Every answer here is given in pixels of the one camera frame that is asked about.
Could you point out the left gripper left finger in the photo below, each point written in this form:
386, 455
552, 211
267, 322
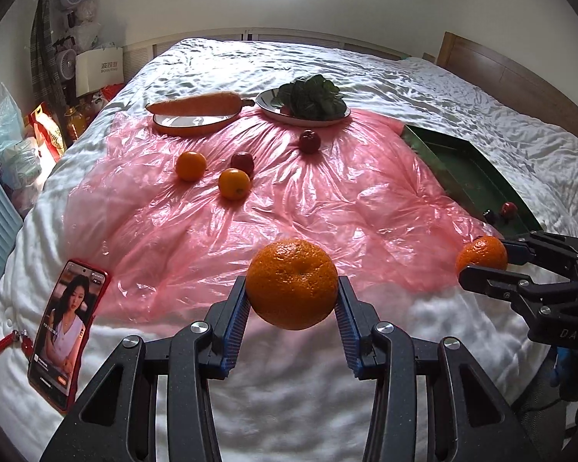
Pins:
204, 350

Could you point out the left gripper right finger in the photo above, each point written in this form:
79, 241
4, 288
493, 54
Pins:
379, 351

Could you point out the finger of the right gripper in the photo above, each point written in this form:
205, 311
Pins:
546, 250
495, 283

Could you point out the large mandarin orange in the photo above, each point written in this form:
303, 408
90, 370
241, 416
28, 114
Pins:
292, 284

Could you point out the small orange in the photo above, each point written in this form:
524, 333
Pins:
190, 166
234, 184

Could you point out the dark plum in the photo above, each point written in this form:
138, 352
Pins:
490, 216

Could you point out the green rectangular tray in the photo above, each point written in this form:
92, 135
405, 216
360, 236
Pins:
469, 178

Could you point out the pink plastic sheet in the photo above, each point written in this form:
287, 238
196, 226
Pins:
173, 247

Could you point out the smartphone in red case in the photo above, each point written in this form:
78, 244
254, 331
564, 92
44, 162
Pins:
63, 332

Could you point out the wooden headboard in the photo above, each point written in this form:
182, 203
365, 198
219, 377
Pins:
507, 81

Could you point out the orange rimmed plate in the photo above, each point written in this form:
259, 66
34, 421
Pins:
191, 126

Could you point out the orange carrot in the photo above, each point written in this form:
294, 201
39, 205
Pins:
210, 104

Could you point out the white oval plate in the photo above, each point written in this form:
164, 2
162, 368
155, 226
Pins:
309, 115

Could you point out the green leafy vegetable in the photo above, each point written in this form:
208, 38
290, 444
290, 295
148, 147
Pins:
313, 89

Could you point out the red yellow gift bag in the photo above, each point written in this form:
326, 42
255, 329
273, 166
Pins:
47, 131

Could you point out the clear plastic bag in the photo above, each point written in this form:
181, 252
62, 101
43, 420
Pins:
11, 120

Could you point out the white paper bag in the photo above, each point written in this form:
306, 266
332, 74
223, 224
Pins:
98, 68

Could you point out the plaid hanging garment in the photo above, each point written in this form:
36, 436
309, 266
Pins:
46, 82

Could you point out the lower purple fan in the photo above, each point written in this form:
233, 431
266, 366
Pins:
66, 64

